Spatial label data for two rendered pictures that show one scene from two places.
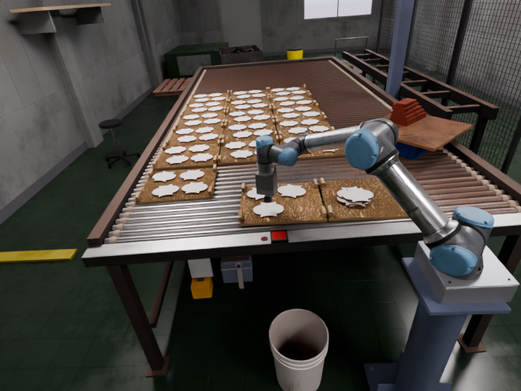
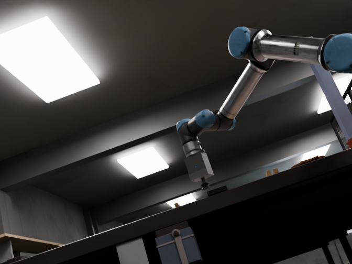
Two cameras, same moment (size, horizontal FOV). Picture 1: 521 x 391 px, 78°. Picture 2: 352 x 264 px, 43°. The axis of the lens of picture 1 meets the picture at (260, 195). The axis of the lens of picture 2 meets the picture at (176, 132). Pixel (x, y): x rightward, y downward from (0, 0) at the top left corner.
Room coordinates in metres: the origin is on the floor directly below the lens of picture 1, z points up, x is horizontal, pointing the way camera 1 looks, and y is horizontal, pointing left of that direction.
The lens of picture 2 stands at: (-0.54, -0.02, 0.58)
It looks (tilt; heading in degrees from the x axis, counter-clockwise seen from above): 21 degrees up; 1
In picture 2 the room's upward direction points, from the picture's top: 18 degrees counter-clockwise
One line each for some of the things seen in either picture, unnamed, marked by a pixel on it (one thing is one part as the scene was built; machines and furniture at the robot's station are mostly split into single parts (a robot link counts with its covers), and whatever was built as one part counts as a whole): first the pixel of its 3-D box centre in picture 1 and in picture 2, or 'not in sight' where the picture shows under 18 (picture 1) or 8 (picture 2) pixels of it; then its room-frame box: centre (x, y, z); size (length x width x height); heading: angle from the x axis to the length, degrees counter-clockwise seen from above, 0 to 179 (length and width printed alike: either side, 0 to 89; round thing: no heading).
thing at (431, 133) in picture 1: (414, 127); not in sight; (1.96, -1.03, 1.03); 0.50 x 0.50 x 0.02; 37
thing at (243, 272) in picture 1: (237, 267); (179, 251); (1.09, 0.13, 0.77); 0.14 x 0.11 x 0.18; 90
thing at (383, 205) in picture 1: (364, 197); not in sight; (1.34, -0.52, 0.93); 0.41 x 0.35 x 0.02; 86
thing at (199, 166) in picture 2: (267, 180); (199, 165); (1.30, -0.04, 1.10); 0.10 x 0.09 x 0.16; 158
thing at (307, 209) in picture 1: (281, 202); not in sight; (1.36, -0.10, 0.93); 0.41 x 0.35 x 0.02; 87
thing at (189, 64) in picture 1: (200, 60); not in sight; (9.82, 1.39, 0.34); 1.69 x 1.54 x 0.69; 177
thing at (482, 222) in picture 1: (469, 229); not in sight; (0.82, -0.68, 1.12); 0.13 x 0.12 x 0.14; 135
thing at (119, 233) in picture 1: (313, 219); not in sight; (1.23, -0.24, 0.90); 1.95 x 0.05 x 0.05; 90
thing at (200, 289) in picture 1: (199, 275); not in sight; (1.09, 0.31, 0.74); 0.09 x 0.08 x 0.24; 90
